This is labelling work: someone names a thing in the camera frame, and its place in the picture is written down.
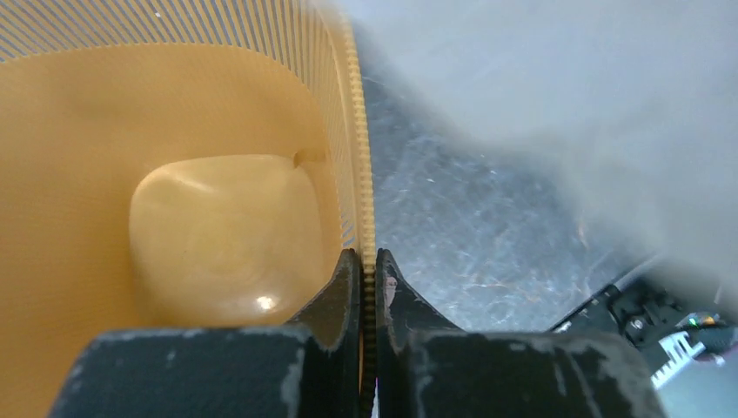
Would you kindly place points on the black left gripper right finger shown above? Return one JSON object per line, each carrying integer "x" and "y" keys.
{"x": 429, "y": 367}

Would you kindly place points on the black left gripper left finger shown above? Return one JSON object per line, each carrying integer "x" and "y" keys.
{"x": 307, "y": 367}

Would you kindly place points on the yellow mesh trash bin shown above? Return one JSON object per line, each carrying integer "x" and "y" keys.
{"x": 170, "y": 164}

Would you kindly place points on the cream translucent plastic trash bag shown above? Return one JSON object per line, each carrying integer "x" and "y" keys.
{"x": 630, "y": 105}

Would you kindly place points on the white toothed cable rail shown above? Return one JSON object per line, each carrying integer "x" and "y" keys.
{"x": 681, "y": 349}

